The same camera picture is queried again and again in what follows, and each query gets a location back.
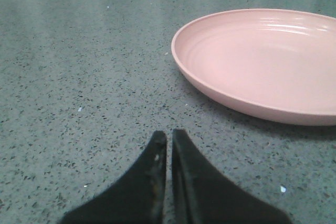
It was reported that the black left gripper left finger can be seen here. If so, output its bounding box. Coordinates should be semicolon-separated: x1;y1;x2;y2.
61;131;167;223

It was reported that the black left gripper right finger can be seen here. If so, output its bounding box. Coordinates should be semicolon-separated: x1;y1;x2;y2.
172;129;291;223

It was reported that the pink plate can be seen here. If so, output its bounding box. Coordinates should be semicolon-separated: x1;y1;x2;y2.
171;8;335;126

